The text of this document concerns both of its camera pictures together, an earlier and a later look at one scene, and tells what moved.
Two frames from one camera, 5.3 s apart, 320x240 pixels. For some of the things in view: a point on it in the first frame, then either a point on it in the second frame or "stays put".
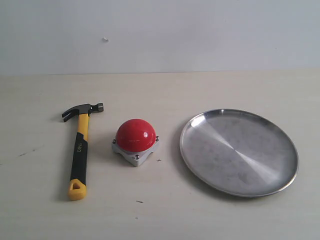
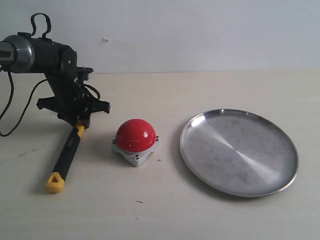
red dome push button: x=135 y=140 stays put
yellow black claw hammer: x=77 y=190 to x=55 y=182
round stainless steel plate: x=238 y=153 stays put
